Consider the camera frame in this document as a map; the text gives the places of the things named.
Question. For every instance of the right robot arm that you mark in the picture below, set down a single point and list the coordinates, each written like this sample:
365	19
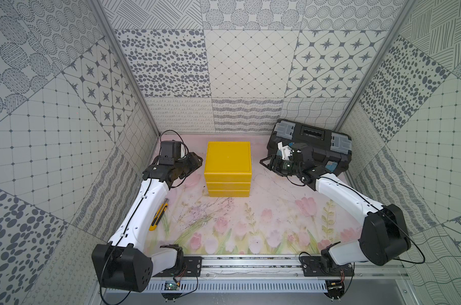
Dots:
384	235

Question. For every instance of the white vented cable duct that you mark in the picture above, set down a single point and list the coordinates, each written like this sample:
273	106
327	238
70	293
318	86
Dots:
224	286

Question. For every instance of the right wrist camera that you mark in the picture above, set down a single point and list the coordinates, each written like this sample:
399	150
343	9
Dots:
285	151

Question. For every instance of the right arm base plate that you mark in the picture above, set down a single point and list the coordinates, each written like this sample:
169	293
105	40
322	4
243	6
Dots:
316	266

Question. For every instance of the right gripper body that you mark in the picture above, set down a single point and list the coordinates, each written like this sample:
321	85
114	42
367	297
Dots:
287	167

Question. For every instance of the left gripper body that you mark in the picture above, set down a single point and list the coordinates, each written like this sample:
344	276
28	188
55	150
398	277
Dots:
188	164

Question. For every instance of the yellow drawer cabinet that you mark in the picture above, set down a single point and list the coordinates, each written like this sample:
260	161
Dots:
228	169

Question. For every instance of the yellow utility knife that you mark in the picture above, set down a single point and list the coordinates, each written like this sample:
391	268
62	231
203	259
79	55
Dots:
158	216

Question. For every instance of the black toolbox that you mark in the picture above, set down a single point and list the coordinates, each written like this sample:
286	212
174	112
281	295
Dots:
330	149

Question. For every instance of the aluminium mounting rail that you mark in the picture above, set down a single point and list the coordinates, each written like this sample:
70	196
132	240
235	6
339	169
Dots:
274	267

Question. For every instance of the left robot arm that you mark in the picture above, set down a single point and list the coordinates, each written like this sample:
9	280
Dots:
121	263

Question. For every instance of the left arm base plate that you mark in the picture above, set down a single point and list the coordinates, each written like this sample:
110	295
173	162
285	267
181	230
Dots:
192	266

